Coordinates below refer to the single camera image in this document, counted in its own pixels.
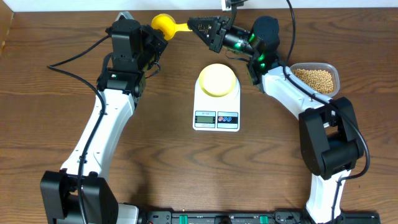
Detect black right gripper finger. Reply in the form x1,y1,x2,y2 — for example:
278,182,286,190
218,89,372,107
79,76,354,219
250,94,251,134
187,16,220,35
195,31,217,47

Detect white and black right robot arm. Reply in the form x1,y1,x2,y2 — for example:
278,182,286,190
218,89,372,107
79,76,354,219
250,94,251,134
187,16,370,223

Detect clear plastic container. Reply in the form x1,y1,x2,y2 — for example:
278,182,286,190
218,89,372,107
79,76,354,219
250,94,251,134
290,62,340,98

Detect pale yellow bowl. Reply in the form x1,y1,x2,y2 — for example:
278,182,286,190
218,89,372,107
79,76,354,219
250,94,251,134
198,63,236,97

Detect soybeans in container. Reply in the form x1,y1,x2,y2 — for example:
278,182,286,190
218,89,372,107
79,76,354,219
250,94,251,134
293,69,334,94

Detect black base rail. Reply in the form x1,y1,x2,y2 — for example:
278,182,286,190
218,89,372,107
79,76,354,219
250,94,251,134
138,210,381,224

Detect white digital kitchen scale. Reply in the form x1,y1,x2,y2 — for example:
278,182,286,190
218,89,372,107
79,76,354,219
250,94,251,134
192,75,241,132

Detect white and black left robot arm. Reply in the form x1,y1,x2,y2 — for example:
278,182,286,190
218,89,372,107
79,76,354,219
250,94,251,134
40,15,170,223

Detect yellow plastic measuring scoop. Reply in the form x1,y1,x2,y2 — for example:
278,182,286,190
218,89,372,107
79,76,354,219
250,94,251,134
151,14,192,40

